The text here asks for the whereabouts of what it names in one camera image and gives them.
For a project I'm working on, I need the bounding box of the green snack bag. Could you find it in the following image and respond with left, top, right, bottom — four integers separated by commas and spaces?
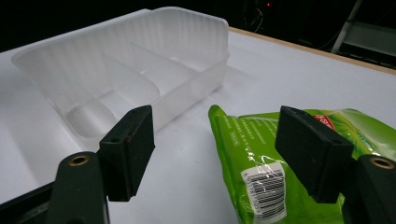
207, 104, 396, 224

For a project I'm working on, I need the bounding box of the translucent white plastic bin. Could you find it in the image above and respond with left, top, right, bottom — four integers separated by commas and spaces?
11, 7, 231, 151

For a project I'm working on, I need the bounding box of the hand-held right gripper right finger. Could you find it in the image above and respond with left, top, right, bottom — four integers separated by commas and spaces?
274, 105, 396, 224

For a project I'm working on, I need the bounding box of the grey metal stand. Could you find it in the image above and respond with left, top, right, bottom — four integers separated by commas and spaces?
330, 0, 396, 68

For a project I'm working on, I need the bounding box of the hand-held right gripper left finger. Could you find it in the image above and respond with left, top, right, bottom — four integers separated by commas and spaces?
53, 105, 156, 224

